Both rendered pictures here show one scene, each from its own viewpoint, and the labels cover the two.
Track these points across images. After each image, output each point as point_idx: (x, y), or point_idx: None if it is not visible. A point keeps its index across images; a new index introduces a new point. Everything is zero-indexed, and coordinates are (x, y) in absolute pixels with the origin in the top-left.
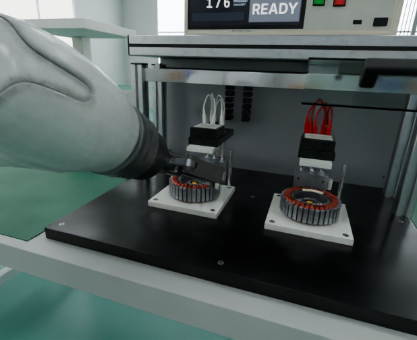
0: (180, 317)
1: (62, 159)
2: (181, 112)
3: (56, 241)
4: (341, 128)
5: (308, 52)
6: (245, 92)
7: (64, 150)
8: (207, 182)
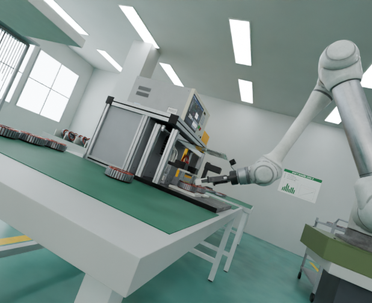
0: (228, 220)
1: None
2: (145, 147)
3: (216, 213)
4: None
5: (197, 142)
6: None
7: None
8: (213, 184)
